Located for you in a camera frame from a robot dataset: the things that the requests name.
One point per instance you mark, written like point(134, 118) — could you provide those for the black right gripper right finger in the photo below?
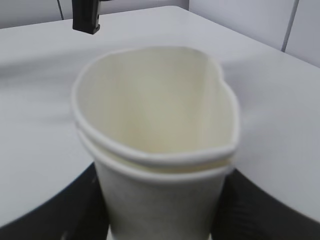
point(246, 212)

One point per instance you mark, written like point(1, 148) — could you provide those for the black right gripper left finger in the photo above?
point(78, 212)

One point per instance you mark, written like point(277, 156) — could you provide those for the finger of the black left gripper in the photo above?
point(85, 16)

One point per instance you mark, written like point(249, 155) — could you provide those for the white paper cup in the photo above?
point(162, 126)

